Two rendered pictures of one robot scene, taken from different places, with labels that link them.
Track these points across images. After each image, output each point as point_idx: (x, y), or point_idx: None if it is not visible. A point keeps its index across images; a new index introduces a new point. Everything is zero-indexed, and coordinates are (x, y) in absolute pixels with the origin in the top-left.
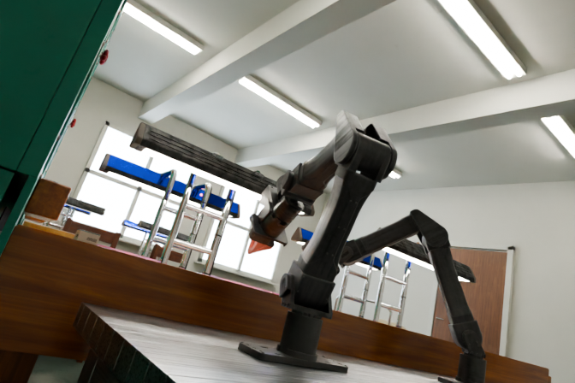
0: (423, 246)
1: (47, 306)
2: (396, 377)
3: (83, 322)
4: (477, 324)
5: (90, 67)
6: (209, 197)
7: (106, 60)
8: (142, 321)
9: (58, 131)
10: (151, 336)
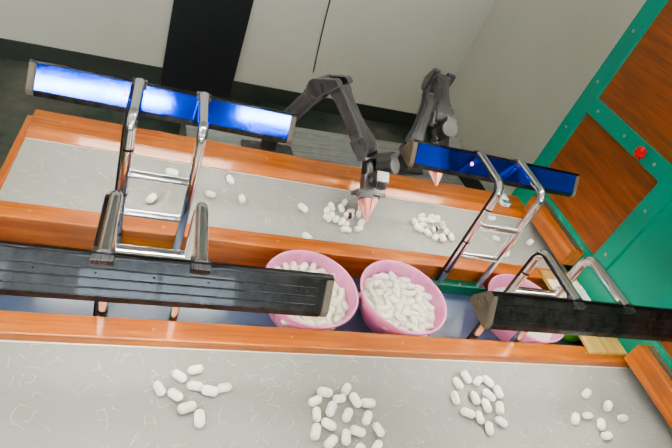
0: (321, 96)
1: None
2: (340, 159)
3: None
4: None
5: (552, 136)
6: (526, 262)
7: (635, 152)
8: None
9: (534, 161)
10: (449, 176)
